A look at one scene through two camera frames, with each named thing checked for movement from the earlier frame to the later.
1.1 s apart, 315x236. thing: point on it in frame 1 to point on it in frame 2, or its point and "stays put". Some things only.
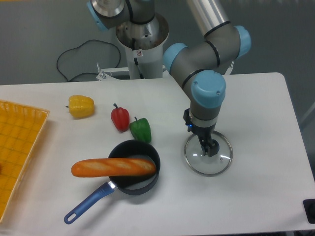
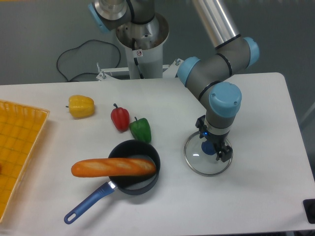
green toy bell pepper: x=140 y=129 stays put
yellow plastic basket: x=20 y=127 stays put
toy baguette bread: x=113 y=166 stays put
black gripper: x=205 y=133 to x=218 y=140
